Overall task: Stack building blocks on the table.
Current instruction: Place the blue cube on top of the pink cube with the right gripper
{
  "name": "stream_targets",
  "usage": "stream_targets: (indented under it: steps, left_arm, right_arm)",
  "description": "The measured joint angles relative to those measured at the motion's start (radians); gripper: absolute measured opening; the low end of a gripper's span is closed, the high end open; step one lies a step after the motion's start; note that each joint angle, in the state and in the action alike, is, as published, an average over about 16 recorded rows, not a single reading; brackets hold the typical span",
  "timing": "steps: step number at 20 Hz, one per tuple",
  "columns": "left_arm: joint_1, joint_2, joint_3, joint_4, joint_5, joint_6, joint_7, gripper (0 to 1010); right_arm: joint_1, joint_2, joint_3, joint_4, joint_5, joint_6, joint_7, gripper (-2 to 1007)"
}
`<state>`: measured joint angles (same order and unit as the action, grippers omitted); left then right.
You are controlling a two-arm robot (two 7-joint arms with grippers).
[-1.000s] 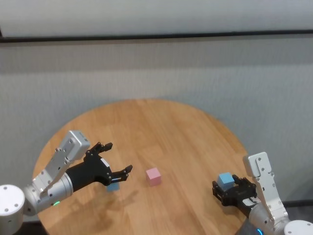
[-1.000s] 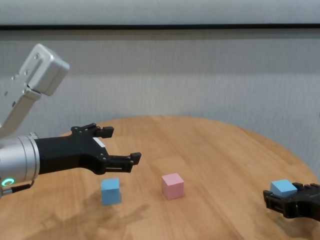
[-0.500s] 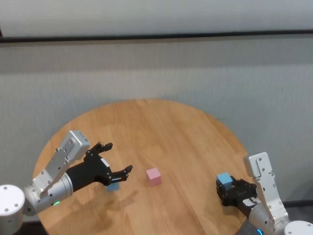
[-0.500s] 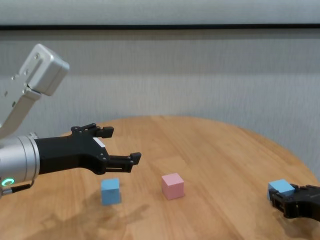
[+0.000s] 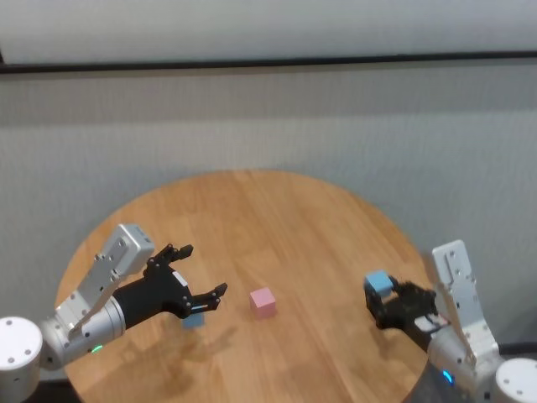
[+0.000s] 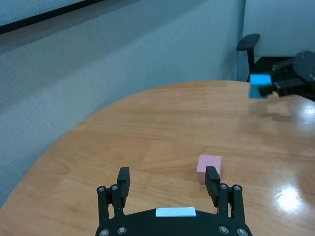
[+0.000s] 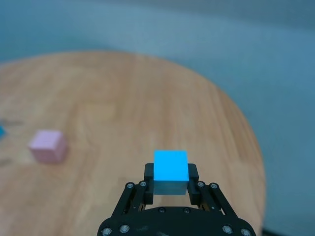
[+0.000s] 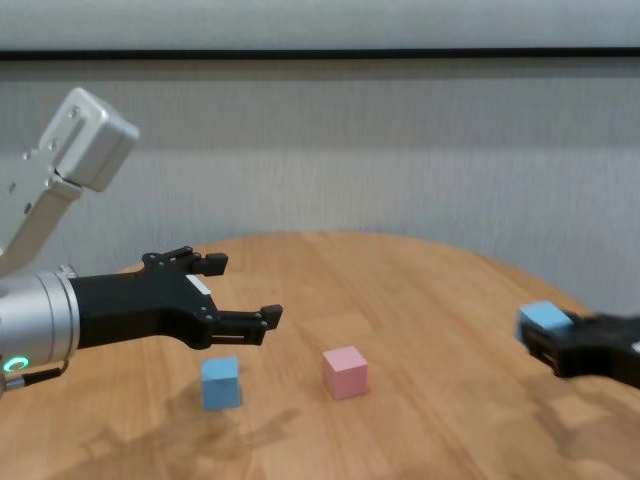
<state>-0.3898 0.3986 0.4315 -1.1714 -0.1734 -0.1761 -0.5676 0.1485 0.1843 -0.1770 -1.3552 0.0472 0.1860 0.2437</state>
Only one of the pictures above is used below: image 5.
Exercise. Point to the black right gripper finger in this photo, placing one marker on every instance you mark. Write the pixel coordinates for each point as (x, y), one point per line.
(373, 306)
(403, 287)

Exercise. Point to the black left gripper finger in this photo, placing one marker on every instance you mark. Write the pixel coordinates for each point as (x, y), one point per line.
(178, 252)
(212, 296)

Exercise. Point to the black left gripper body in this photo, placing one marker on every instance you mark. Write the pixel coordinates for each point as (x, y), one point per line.
(155, 294)

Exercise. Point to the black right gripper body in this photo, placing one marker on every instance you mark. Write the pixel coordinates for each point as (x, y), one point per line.
(413, 310)

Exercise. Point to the blue wooden cube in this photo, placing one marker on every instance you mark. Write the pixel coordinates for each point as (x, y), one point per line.
(379, 282)
(194, 321)

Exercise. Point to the pink wooden cube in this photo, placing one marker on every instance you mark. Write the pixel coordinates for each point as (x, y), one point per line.
(263, 303)

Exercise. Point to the black floor bar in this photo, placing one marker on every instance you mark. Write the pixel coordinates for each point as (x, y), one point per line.
(520, 347)

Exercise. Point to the black wall baseboard strip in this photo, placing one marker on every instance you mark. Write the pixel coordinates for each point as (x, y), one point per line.
(268, 63)

